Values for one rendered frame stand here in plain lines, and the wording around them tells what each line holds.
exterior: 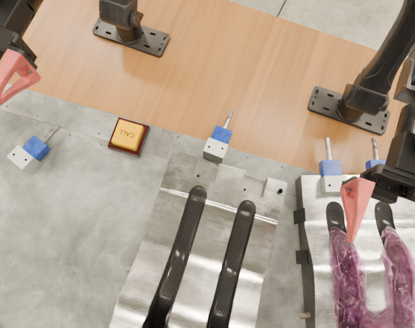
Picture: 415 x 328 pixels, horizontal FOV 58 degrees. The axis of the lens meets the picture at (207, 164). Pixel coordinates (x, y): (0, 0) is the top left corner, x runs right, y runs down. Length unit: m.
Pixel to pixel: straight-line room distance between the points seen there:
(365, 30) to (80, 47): 1.54
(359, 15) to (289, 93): 1.30
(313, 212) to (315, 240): 0.06
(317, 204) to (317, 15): 1.46
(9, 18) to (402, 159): 0.54
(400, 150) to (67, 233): 0.71
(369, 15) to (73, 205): 1.82
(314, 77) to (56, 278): 0.80
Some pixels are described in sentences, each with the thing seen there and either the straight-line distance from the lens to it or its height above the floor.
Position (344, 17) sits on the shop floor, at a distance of 2.21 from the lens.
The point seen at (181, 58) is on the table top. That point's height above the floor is 0.80.
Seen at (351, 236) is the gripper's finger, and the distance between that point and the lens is 0.50.
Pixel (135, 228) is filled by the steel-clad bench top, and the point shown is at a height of 0.80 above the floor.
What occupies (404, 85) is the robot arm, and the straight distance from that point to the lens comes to 0.58.
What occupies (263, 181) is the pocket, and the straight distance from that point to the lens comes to 0.83.
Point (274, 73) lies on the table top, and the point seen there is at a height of 0.80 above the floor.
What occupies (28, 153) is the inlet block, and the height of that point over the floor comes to 0.85.
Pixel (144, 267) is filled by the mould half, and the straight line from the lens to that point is 0.78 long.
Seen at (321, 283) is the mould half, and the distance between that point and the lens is 0.81.
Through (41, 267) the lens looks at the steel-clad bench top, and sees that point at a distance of 0.94.
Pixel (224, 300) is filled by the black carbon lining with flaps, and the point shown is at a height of 0.91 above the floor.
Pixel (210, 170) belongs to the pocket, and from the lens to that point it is 0.83.
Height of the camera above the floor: 1.67
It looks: 75 degrees down
